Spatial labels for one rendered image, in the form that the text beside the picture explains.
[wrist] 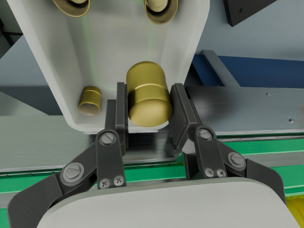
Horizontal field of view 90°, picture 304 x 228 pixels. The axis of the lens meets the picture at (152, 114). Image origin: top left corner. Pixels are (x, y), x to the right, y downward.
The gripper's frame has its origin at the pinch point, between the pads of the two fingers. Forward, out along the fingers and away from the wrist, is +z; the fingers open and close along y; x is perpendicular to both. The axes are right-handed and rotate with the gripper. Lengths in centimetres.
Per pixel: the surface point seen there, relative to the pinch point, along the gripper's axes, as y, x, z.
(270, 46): 43, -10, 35
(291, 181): 23.0, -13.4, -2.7
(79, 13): -6.5, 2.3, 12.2
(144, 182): 1.3, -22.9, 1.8
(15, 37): -68, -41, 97
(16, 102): -46, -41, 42
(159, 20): 2.1, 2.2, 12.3
